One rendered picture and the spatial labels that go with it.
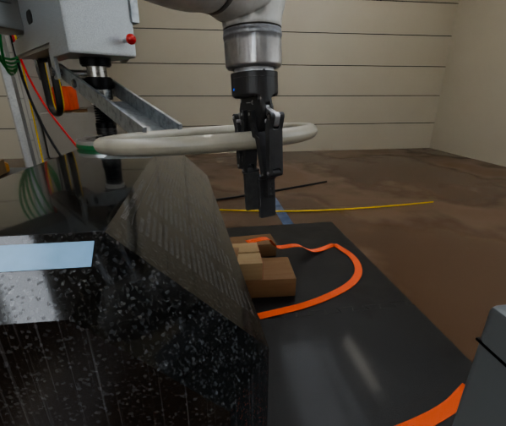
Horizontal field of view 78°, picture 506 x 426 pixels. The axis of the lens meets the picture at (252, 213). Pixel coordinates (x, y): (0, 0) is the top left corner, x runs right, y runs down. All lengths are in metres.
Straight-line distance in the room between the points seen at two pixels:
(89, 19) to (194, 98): 4.68
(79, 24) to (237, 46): 0.78
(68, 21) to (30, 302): 0.90
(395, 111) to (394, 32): 1.35
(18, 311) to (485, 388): 0.63
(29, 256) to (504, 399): 0.66
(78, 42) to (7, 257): 0.81
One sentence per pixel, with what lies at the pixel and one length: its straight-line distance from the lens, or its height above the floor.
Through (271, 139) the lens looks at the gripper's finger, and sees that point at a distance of 0.49.
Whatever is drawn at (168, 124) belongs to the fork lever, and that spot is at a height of 0.97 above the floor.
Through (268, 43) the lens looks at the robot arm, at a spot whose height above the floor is 1.13.
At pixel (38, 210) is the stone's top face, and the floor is 0.87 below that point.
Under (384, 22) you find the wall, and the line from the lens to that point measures 6.73.
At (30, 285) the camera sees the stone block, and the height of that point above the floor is 0.82.
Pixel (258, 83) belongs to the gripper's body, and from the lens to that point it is 0.51.
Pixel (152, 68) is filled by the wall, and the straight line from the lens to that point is 5.92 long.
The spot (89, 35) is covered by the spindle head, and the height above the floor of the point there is 1.22.
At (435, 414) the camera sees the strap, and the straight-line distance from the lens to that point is 1.44.
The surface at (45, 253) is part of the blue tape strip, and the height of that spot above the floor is 0.85.
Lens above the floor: 1.06
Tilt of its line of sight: 21 degrees down
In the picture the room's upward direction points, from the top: straight up
